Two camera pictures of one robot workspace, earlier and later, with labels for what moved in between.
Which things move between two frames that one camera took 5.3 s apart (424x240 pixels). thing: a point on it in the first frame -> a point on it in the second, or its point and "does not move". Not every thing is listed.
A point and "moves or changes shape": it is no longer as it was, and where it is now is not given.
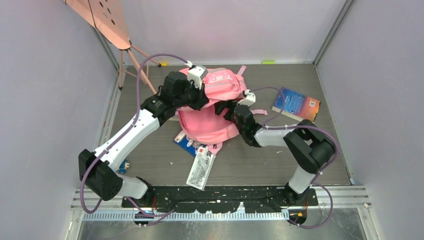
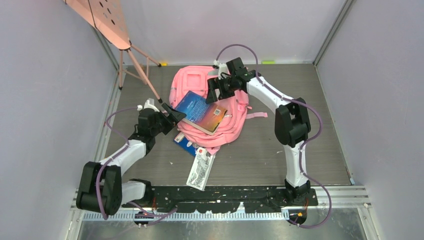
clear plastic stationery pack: [201, 168] does not move
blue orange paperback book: [296, 105] moves or changes shape
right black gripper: [220, 106] -> [214, 83]
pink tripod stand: [108, 17] does not move
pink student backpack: [207, 127] moves or changes shape
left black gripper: [201, 98] -> [174, 117]
